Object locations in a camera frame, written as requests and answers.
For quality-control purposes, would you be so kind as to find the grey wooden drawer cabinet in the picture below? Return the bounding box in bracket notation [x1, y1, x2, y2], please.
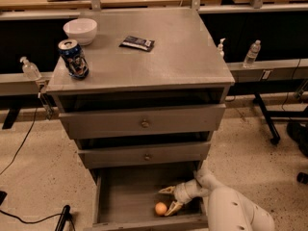
[45, 7, 236, 185]

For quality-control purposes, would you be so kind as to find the dark snack packet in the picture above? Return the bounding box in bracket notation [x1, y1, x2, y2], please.
[119, 36, 155, 52]

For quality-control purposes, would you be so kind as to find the brass top drawer knob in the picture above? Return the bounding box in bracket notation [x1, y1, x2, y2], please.
[141, 119, 150, 128]

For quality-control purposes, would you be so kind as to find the blue soda can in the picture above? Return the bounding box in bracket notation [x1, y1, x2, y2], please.
[58, 39, 89, 79]

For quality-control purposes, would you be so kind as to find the white ceramic bowl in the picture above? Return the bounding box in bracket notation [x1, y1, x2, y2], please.
[63, 18, 97, 45]

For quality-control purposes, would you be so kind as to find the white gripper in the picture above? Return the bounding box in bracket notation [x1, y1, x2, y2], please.
[159, 179, 204, 217]

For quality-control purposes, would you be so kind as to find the black stand on floor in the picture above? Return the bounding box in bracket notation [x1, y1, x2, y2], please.
[55, 205, 75, 231]

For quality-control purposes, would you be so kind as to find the brass drawer knob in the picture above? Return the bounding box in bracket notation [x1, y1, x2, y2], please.
[141, 119, 150, 128]
[143, 154, 151, 161]

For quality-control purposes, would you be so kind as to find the grey top drawer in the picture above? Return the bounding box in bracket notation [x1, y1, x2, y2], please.
[60, 104, 225, 140]

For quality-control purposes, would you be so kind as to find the small white pump bottle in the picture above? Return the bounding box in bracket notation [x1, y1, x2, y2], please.
[218, 38, 225, 58]

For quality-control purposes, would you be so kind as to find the black floor cable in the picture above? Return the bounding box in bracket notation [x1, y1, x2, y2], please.
[0, 108, 39, 177]

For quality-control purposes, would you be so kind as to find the brass middle drawer knob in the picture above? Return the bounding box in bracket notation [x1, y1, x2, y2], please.
[143, 154, 151, 161]

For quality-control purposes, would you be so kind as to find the clear plastic water bottle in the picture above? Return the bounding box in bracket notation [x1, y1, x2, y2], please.
[243, 39, 261, 68]

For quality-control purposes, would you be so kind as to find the grey open bottom drawer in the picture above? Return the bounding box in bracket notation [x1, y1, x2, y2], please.
[84, 162, 207, 231]

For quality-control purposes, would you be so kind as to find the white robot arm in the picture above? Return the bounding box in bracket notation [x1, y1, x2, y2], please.
[159, 167, 275, 231]

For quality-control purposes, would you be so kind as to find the orange fruit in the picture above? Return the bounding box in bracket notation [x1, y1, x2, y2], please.
[155, 202, 167, 216]

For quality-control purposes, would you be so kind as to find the clear sanitizer pump bottle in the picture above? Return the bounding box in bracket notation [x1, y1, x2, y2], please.
[20, 57, 41, 81]

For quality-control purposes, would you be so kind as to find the grey middle drawer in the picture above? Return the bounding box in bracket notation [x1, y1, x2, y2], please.
[78, 142, 211, 168]

